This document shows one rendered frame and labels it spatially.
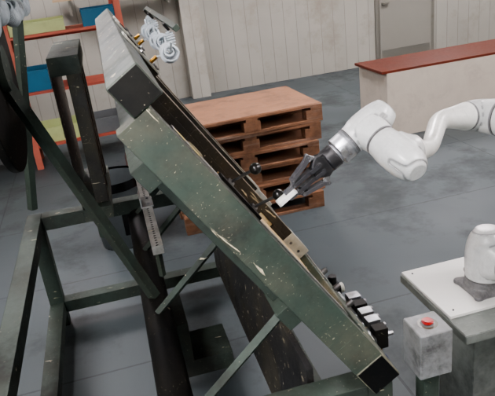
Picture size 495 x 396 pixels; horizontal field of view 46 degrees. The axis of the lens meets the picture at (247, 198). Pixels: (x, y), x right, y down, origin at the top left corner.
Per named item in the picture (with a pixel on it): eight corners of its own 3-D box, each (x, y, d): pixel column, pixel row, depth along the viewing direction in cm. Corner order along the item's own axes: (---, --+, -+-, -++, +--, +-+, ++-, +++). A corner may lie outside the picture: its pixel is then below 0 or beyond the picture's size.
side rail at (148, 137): (356, 375, 192) (382, 353, 191) (115, 136, 145) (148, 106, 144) (348, 364, 197) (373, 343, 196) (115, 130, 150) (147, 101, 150)
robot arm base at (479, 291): (484, 267, 259) (484, 256, 257) (517, 291, 239) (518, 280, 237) (446, 276, 255) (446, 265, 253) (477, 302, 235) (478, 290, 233)
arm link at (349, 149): (364, 155, 179) (349, 168, 179) (352, 147, 187) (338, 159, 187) (348, 133, 175) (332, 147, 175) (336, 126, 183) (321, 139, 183)
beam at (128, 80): (134, 120, 144) (164, 93, 144) (104, 89, 140) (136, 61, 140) (107, 33, 344) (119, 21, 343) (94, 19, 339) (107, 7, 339)
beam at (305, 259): (375, 395, 196) (401, 374, 196) (356, 376, 191) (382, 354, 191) (230, 181, 396) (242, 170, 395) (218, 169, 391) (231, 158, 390)
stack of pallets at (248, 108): (295, 174, 603) (287, 84, 568) (330, 204, 523) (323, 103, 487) (170, 199, 576) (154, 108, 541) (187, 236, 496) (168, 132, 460)
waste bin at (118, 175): (152, 224, 528) (140, 162, 505) (152, 247, 485) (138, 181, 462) (100, 232, 524) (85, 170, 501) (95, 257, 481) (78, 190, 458)
